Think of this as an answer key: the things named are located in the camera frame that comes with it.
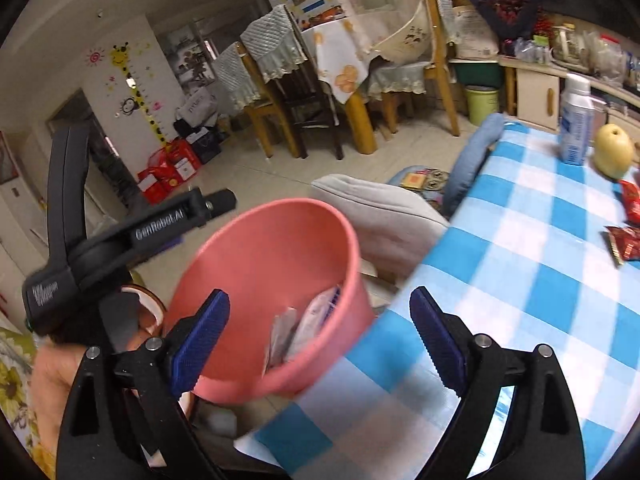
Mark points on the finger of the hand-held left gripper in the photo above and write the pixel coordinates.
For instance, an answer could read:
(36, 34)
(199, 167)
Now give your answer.
(175, 220)

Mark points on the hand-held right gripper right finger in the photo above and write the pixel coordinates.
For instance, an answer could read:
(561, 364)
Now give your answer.
(442, 345)

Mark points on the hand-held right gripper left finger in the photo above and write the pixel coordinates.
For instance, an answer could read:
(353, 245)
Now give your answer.
(200, 345)

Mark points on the grey white package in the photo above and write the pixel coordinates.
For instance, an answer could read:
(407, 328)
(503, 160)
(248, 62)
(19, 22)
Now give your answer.
(280, 342)

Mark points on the pink plastic bin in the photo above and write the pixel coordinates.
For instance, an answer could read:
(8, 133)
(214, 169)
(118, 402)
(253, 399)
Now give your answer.
(260, 260)

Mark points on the white wrapper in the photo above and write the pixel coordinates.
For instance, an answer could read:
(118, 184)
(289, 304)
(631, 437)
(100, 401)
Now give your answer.
(312, 320)

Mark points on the red snack wrapper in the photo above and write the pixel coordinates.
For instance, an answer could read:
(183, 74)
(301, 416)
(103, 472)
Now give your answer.
(631, 202)
(625, 245)

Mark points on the person's left hand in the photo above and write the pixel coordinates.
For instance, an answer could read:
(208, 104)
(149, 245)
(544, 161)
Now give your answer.
(55, 385)

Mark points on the stack of red boxes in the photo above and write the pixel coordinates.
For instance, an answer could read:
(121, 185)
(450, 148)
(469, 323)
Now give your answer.
(170, 170)

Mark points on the black bags pile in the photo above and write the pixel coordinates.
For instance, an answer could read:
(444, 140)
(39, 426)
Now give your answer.
(197, 125)

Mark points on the blue white checkered tablecloth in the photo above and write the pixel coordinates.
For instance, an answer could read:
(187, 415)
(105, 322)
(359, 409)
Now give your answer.
(525, 285)

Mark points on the grey cushioned stool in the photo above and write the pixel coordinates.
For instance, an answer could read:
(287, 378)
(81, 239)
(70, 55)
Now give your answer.
(375, 220)

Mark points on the yellow floral cloth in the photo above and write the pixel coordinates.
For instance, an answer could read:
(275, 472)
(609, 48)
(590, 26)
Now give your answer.
(17, 400)

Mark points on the wooden chair grey quilted cover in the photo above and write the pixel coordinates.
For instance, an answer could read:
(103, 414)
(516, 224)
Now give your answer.
(440, 50)
(280, 75)
(235, 80)

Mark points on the owl print cushion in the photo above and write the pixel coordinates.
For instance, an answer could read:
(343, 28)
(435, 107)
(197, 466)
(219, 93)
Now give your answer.
(420, 180)

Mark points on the blue padded chair back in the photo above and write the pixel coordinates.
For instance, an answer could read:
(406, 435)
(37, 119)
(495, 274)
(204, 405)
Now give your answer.
(472, 160)

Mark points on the dining table orange-print cloth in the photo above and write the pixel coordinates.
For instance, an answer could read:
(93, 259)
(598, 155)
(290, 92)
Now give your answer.
(335, 60)

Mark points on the green plastic bucket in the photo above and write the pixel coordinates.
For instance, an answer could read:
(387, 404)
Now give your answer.
(482, 107)

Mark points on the yellow pear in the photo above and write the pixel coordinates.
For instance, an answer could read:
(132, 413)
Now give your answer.
(612, 152)

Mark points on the white blue label bottle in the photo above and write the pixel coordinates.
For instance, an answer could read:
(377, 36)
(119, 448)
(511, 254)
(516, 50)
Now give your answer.
(576, 120)

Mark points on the green lace cloth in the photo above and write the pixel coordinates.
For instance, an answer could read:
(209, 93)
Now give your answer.
(400, 80)

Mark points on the cream sideboard cabinet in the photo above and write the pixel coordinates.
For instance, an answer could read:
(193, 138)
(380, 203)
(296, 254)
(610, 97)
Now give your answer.
(540, 95)

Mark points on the green plastic basin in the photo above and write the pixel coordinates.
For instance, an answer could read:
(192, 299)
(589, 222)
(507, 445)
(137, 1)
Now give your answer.
(477, 72)

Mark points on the cream mesh food cover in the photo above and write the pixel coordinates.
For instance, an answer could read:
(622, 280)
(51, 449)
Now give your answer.
(380, 10)

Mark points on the white printed sack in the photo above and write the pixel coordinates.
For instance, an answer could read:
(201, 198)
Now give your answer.
(475, 32)

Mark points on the white electric kettle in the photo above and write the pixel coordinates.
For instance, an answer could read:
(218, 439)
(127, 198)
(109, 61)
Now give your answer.
(570, 47)

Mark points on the clear plastic bag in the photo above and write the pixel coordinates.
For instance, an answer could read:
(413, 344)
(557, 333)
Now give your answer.
(605, 55)

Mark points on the dark wrapped flower bouquet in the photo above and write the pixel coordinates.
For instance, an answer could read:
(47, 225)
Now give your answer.
(505, 5)

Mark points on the giraffe height wall sticker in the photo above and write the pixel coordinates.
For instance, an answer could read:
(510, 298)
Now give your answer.
(137, 90)

